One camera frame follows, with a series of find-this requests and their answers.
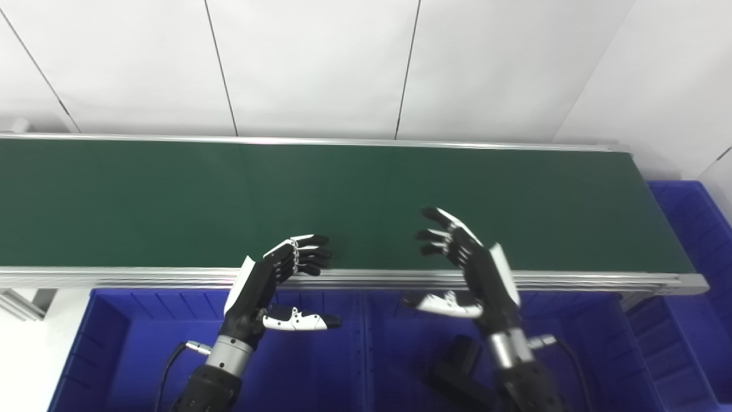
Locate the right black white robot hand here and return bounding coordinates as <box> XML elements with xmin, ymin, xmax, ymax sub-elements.
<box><xmin>402</xmin><ymin>207</ymin><xmax>522</xmax><ymax>335</ymax></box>

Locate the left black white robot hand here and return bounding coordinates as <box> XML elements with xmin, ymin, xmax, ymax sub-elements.
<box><xmin>219</xmin><ymin>233</ymin><xmax>343</xmax><ymax>350</ymax></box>

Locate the black cylinder-on-block part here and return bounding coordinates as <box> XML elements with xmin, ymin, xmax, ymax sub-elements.
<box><xmin>426</xmin><ymin>335</ymin><xmax>498</xmax><ymax>410</ymax></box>

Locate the green conveyor belt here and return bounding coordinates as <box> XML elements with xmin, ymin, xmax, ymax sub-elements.
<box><xmin>0</xmin><ymin>139</ymin><xmax>695</xmax><ymax>274</ymax></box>
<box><xmin>0</xmin><ymin>133</ymin><xmax>710</xmax><ymax>295</ymax></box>

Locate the blue plastic bin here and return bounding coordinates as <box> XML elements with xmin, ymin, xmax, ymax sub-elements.
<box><xmin>360</xmin><ymin>289</ymin><xmax>667</xmax><ymax>412</ymax></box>
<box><xmin>49</xmin><ymin>288</ymin><xmax>367</xmax><ymax>412</ymax></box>
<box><xmin>626</xmin><ymin>181</ymin><xmax>732</xmax><ymax>404</ymax></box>

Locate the aluminium conveyor support leg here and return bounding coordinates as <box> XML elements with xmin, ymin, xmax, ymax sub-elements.
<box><xmin>0</xmin><ymin>288</ymin><xmax>58</xmax><ymax>321</ymax></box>

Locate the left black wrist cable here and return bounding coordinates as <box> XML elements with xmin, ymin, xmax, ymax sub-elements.
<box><xmin>154</xmin><ymin>340</ymin><xmax>212</xmax><ymax>412</ymax></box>

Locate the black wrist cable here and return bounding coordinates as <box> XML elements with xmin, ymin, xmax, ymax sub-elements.
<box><xmin>529</xmin><ymin>335</ymin><xmax>595</xmax><ymax>412</ymax></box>
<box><xmin>154</xmin><ymin>340</ymin><xmax>212</xmax><ymax>412</ymax></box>

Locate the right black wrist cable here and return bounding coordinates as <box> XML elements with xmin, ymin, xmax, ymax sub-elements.
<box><xmin>529</xmin><ymin>335</ymin><xmax>595</xmax><ymax>412</ymax></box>

